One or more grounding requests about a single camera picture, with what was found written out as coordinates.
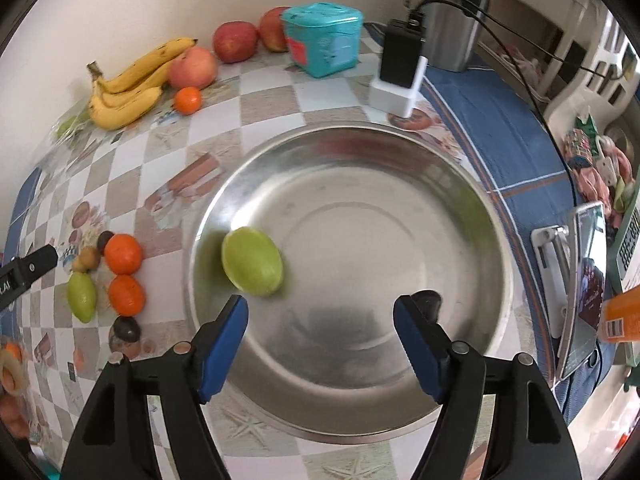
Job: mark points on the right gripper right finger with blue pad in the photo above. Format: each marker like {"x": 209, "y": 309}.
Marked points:
{"x": 529, "y": 438}

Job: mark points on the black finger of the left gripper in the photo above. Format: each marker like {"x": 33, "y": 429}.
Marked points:
{"x": 19, "y": 274}

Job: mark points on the brown longan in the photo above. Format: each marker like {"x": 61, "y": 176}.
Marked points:
{"x": 89, "y": 257}
{"x": 78, "y": 266}

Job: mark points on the oval green mango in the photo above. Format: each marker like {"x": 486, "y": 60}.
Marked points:
{"x": 81, "y": 296}

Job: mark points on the dark plum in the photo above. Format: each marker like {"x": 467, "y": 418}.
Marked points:
{"x": 126, "y": 328}
{"x": 428, "y": 302}
{"x": 103, "y": 240}

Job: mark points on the orange tangerine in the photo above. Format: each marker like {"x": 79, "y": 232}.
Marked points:
{"x": 126, "y": 295}
{"x": 123, "y": 254}

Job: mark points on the round green apple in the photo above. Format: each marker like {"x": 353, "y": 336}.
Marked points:
{"x": 252, "y": 262}

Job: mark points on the phone on white stand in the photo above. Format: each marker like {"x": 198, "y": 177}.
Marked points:
{"x": 571, "y": 260}

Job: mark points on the yellow banana bunch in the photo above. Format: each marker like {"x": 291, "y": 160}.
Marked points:
{"x": 119, "y": 101}

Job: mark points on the small tangerine near apples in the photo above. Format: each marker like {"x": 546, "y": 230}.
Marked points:
{"x": 187, "y": 100}

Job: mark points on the pale red apple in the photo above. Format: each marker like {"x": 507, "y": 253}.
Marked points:
{"x": 195, "y": 67}

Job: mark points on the steel bowl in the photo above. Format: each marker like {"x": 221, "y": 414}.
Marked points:
{"x": 361, "y": 214}

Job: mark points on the red apple middle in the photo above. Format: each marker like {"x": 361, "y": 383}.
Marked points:
{"x": 235, "y": 42}

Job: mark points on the red apple right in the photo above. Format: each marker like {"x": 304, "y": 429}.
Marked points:
{"x": 271, "y": 31}

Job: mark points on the white power strip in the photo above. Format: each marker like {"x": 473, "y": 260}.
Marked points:
{"x": 394, "y": 99}

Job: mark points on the teal plastic box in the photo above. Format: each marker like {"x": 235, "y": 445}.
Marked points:
{"x": 323, "y": 37}

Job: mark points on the steel electric kettle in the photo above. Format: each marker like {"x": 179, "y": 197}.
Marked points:
{"x": 451, "y": 30}

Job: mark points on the black power adapter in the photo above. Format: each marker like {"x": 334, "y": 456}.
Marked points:
{"x": 402, "y": 49}

